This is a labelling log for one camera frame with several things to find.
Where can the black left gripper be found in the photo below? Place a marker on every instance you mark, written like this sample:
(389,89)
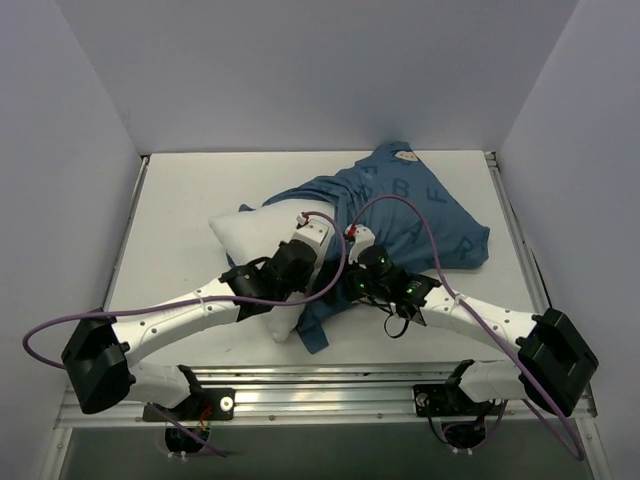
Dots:
(314,270)

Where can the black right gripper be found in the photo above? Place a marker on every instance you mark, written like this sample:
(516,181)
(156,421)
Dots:
(353,273)

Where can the white pillow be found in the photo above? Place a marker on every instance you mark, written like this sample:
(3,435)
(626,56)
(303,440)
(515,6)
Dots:
(248,235)

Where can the blue cartoon print pillowcase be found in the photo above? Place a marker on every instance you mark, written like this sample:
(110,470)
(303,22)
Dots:
(393,193)

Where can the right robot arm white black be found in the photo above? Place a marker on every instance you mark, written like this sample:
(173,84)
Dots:
(550,363)

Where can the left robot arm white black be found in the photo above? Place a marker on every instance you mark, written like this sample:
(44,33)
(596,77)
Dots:
(105,357)

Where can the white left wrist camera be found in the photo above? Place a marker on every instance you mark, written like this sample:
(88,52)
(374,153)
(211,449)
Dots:
(316,232)

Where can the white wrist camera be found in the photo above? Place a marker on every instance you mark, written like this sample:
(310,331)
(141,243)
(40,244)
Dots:
(359,238)
(316,232)

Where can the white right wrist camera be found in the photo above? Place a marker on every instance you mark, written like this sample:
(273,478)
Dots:
(359,238)

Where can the aluminium front rail frame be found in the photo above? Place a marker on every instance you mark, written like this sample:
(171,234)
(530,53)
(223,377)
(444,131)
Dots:
(310,395)

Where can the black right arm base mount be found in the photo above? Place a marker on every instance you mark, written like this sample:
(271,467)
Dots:
(438,400)

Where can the aluminium right side rail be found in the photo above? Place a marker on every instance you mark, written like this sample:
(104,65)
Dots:
(528,264)

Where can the aluminium rail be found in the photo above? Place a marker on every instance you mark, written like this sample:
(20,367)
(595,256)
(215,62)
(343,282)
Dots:
(528,264)
(138,186)

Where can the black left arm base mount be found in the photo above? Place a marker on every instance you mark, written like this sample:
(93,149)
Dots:
(215,404)

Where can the aluminium left side rail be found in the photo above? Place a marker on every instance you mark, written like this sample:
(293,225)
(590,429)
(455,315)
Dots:
(138,186)

